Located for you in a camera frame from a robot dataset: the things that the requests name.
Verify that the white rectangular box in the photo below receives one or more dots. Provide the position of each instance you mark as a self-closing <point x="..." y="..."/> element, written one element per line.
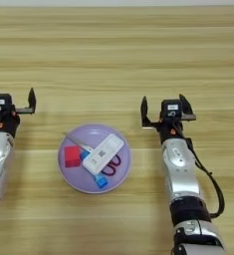
<point x="103" y="153"/>

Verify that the red cube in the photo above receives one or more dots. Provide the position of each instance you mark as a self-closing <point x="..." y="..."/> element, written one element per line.
<point x="72" y="156"/>

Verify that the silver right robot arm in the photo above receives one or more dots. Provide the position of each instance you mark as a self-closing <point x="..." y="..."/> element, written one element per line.
<point x="181" y="172"/>

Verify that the round purple plate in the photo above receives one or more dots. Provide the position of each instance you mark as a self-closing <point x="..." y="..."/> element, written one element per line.
<point x="88" y="182"/>

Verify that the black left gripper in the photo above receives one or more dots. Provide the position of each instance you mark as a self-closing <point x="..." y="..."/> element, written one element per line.
<point x="9" y="123"/>

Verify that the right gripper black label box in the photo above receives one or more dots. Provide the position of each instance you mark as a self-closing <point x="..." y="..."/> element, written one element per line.
<point x="171" y="107"/>

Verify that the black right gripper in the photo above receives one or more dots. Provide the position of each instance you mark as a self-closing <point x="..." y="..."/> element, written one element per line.
<point x="171" y="129"/>

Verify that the blue glue stick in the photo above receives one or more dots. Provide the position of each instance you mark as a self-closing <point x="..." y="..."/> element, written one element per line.
<point x="101" y="181"/>

